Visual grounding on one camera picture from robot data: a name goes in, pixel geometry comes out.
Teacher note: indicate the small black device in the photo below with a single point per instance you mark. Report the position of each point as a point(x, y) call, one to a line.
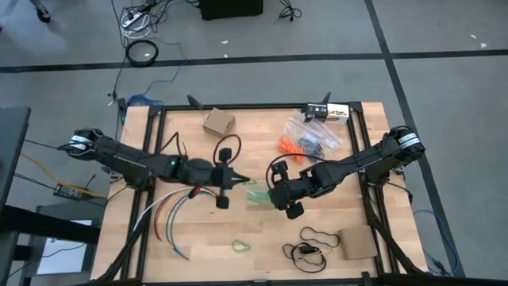
point(307, 250)

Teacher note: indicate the brown cardboard box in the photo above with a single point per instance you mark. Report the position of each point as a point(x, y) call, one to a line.
point(219, 121)

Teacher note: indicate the white power strip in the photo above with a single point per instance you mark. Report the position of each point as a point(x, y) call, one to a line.
point(133, 20)

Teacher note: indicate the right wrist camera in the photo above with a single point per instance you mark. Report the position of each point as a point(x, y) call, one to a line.
point(279, 168)

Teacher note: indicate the black floor device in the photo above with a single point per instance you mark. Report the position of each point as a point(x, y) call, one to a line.
point(69, 192)

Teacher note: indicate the black desk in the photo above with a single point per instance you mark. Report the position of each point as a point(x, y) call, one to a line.
point(39, 226)

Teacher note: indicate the black floor box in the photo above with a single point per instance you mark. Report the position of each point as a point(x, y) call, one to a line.
point(230, 8)

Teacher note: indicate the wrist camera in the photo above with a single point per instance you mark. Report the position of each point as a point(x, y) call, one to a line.
point(279, 168)
point(225, 154)

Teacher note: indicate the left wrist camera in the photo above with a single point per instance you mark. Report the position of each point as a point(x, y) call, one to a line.
point(225, 154)

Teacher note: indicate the black box with label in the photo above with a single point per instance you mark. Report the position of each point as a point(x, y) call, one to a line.
point(315, 112)

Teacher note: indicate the black rubber bands bunch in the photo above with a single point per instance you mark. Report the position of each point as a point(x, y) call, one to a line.
point(311, 145)

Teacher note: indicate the orange rubber bands bunch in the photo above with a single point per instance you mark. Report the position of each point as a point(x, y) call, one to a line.
point(289, 148)

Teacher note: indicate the dark grey desk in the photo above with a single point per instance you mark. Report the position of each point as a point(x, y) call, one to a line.
point(12, 159)

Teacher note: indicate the chair wheel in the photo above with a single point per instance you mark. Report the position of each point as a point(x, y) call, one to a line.
point(41, 16)

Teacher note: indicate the white box with hotdog picture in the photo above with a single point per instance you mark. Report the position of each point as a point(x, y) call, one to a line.
point(338, 112)

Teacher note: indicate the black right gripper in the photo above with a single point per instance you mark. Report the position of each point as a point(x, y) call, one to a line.
point(287, 192)

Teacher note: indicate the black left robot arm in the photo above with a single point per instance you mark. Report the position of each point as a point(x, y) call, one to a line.
point(127, 159)

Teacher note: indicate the flat cardboard box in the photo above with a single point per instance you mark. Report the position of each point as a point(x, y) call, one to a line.
point(357, 242)

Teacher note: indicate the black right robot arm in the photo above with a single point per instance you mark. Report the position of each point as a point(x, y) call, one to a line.
point(349, 165)

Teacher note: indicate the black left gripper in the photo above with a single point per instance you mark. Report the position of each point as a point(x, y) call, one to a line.
point(223, 178)

